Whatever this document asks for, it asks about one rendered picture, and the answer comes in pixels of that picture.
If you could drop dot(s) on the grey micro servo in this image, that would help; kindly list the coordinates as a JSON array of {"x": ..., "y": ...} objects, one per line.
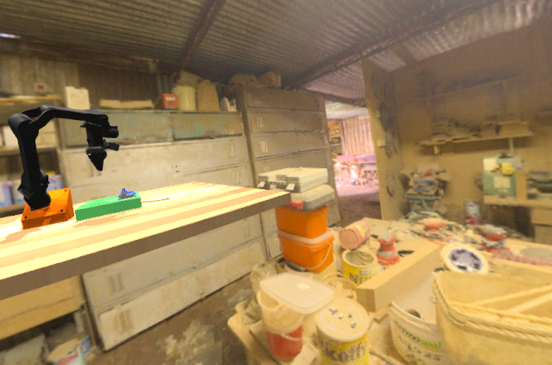
[{"x": 124, "y": 195}]

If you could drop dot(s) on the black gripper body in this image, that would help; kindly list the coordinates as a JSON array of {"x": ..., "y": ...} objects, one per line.
[{"x": 96, "y": 145}]

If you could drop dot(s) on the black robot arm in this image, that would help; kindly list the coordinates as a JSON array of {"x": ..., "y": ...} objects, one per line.
[{"x": 34, "y": 182}]

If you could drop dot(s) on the green flat panel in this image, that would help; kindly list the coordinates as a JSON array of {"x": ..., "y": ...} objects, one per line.
[{"x": 106, "y": 206}]

